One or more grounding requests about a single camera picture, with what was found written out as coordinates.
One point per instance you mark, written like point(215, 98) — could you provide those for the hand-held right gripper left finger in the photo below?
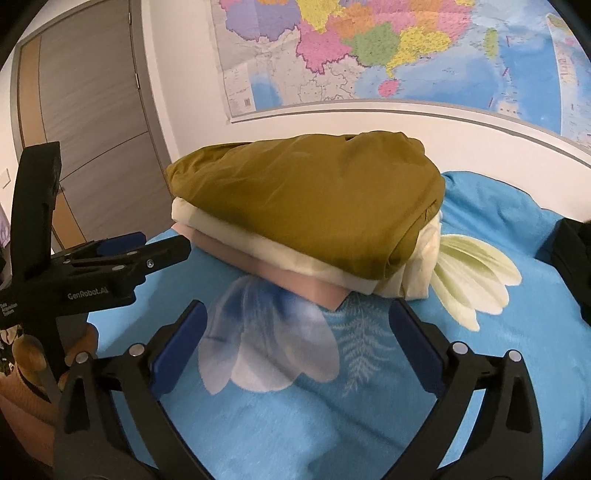
point(180, 350)

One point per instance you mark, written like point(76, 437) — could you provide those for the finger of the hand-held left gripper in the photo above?
point(166, 256)
point(122, 242)

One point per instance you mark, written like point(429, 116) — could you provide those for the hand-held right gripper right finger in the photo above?
point(415, 342)

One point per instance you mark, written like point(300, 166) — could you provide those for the olive jacket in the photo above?
point(314, 198)

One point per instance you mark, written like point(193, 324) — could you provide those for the person's left forearm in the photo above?
point(23, 410)

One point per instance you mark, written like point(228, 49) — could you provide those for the person's left hand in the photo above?
point(81, 341)

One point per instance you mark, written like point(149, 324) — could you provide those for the grey wooden door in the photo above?
point(92, 115)

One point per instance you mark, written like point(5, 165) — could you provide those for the cream folded cloth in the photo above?
point(277, 251)

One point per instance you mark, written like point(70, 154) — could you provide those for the pink folded cloth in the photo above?
point(286, 281)

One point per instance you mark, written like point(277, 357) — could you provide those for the blue floral bed sheet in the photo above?
point(300, 415)

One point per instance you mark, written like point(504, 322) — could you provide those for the black garment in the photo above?
point(570, 263)

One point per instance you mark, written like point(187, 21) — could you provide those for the colourful wall map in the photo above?
point(369, 46)

